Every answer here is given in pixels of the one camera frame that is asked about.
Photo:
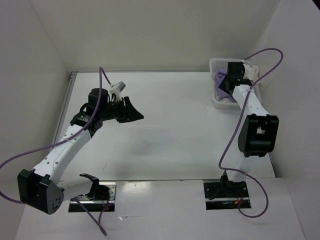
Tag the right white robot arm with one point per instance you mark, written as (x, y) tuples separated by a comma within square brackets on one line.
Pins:
[(258, 129)]

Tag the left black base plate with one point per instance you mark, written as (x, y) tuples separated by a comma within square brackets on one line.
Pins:
[(104, 197)]

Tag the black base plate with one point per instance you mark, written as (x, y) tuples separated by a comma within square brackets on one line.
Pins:
[(104, 197), (219, 198)]

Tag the white perforated plastic basket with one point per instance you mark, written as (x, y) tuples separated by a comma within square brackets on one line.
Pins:
[(211, 64)]

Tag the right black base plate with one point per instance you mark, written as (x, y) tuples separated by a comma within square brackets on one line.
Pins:
[(219, 198)]

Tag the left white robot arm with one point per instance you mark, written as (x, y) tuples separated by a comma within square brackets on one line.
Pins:
[(41, 187)]

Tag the cream t shirt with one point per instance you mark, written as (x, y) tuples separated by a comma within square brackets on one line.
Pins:
[(219, 66)]

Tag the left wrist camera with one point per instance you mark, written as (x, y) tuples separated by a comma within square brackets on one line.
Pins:
[(116, 89)]

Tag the purple t shirt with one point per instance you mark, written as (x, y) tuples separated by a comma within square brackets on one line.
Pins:
[(221, 94)]

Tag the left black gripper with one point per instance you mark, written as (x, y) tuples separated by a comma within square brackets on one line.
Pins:
[(129, 112)]

